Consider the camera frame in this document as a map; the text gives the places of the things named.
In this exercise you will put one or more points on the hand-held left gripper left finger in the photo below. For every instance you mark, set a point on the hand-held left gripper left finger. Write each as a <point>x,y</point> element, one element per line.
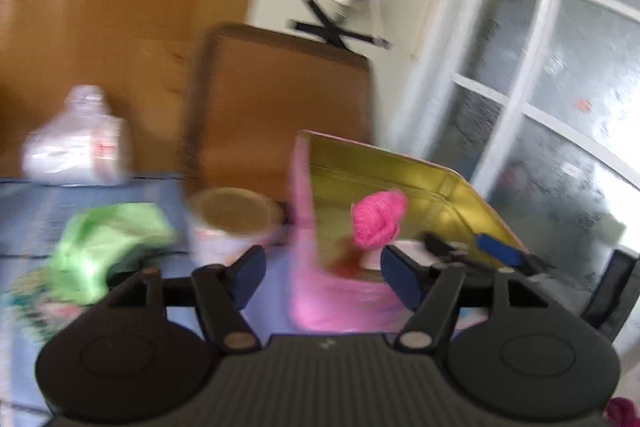
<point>246,279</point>

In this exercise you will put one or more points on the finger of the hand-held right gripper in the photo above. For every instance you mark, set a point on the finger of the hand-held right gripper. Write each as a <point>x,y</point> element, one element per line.
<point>442,247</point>
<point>497,249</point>

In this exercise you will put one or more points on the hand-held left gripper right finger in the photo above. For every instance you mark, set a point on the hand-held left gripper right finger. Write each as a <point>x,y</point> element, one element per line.
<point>400,279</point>

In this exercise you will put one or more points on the pink yarn ball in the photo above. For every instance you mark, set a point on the pink yarn ball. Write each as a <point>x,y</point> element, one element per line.
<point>376,219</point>

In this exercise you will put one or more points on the pink white paper cup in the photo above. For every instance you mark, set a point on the pink white paper cup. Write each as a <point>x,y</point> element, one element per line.
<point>230,222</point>

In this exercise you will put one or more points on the maroon yarn ball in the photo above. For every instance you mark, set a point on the maroon yarn ball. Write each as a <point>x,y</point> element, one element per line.
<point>625,412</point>

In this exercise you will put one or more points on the green cloth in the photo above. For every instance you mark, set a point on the green cloth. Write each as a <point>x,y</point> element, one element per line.
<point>107,242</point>

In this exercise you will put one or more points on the white framed glass door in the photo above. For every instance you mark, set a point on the white framed glass door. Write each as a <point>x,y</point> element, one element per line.
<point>545,57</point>

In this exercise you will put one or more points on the floral patterned cloth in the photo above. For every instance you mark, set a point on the floral patterned cloth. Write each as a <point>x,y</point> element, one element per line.
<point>40,307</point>

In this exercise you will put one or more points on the clear plastic bag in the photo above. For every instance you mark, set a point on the clear plastic bag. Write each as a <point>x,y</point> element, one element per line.
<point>70,147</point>

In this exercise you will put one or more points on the blue tablecloth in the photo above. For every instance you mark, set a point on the blue tablecloth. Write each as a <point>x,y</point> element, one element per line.
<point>30,217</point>

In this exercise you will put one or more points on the black tape cross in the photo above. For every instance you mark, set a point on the black tape cross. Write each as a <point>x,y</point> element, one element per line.
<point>332,32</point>

